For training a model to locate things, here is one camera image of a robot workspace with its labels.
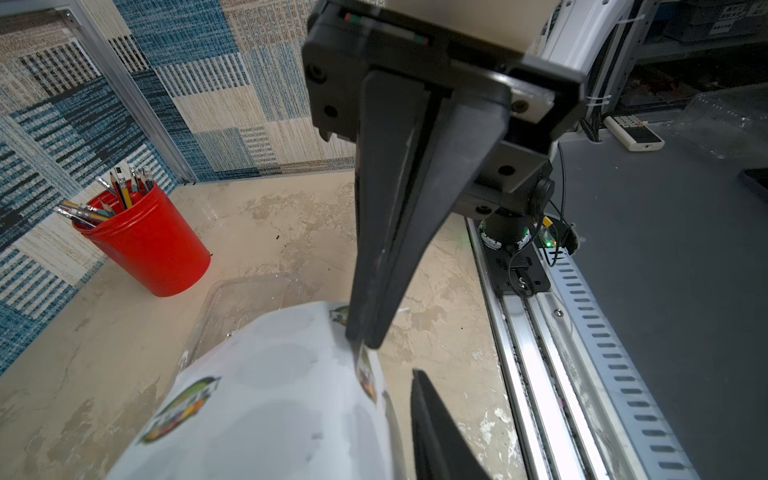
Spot clear plastic box on floor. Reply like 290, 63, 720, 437
672, 83, 767, 159

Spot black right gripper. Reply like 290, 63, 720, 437
302, 1, 584, 349

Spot red pencil cup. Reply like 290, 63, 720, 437
72, 187, 211, 297

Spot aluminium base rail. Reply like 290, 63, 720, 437
466, 220, 698, 479

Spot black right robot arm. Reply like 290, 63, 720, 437
301, 1, 631, 349

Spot clear box of red grapes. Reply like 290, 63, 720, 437
178, 273, 355, 383

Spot white remote control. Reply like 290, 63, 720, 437
603, 114, 665, 152

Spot pencils in red cup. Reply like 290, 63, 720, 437
53, 166, 159, 230

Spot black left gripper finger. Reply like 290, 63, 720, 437
410, 369, 490, 480

